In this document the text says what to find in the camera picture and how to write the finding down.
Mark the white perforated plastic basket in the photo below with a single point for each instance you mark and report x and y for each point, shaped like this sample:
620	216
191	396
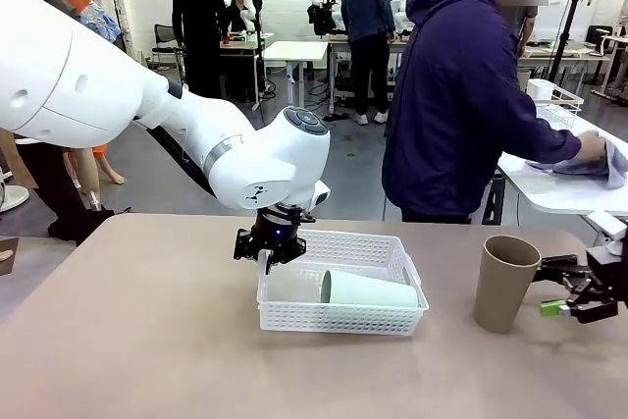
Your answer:
338	318

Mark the white standing desk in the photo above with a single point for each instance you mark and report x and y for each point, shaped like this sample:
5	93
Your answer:
294	51

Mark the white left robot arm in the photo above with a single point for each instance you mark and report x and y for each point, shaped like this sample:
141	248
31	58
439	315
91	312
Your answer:
98	85

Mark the person in black clothes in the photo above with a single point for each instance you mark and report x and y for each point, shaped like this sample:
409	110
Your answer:
198	21

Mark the person in grey shirt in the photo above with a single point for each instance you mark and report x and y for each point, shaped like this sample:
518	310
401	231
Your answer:
522	21

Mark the pale green cup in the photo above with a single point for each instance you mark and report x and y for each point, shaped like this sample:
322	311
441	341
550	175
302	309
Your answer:
373	294

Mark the person's right hand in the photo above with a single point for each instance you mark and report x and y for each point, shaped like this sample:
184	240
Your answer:
592	148

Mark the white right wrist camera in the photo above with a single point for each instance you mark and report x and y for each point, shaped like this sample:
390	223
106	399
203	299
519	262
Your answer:
608	225

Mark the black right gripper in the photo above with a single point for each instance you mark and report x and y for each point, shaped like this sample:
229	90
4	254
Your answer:
611	272

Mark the person in grey vest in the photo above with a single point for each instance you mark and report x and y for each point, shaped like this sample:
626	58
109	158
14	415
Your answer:
54	193

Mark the brown paper cup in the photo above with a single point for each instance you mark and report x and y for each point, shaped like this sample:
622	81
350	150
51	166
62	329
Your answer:
500	291

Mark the white fan base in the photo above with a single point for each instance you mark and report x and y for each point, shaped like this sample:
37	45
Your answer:
12	195

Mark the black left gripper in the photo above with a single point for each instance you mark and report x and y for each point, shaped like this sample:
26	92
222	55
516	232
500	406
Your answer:
277	227

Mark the blue grey cloth towel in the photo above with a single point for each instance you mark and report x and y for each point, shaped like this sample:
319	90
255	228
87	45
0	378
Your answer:
615	169

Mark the black backpack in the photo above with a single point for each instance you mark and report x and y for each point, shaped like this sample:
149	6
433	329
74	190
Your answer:
321	19

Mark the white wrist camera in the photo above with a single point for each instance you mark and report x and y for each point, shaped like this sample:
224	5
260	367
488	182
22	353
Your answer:
608	225
321	193

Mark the black mesh chair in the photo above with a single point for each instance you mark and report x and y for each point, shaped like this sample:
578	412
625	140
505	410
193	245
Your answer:
167	34

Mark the black camera tripod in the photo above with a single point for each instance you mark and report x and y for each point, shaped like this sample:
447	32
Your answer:
564	36

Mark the seated person in black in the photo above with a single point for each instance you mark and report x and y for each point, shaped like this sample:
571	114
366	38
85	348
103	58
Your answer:
238	16

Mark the white box in rack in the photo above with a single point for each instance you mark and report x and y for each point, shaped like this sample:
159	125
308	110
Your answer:
539	89

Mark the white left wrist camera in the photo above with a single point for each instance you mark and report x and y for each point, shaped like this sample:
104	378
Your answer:
321	193

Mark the person in blue jacket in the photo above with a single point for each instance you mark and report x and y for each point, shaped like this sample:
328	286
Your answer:
365	16

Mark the person in purple hoodie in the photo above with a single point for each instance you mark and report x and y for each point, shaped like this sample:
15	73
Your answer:
451	95

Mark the white side table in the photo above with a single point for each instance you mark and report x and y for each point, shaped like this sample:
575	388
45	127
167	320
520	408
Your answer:
554	193

